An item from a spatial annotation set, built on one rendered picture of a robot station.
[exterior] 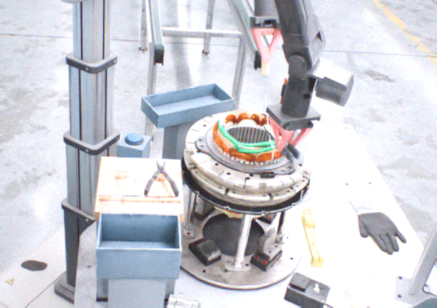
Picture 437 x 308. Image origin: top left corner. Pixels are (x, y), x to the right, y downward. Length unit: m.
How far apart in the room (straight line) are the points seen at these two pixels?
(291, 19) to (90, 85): 0.70
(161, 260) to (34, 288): 1.06
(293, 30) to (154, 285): 0.60
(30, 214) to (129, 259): 1.72
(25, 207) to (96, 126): 1.32
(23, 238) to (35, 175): 0.47
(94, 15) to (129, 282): 0.68
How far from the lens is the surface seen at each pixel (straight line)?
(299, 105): 1.19
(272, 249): 1.54
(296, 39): 1.08
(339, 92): 1.14
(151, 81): 3.17
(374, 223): 1.78
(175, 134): 1.66
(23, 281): 2.22
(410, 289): 1.62
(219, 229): 1.64
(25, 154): 3.26
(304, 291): 1.47
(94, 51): 1.56
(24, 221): 2.84
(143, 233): 1.27
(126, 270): 1.20
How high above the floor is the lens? 1.88
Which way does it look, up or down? 34 degrees down
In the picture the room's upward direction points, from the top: 8 degrees clockwise
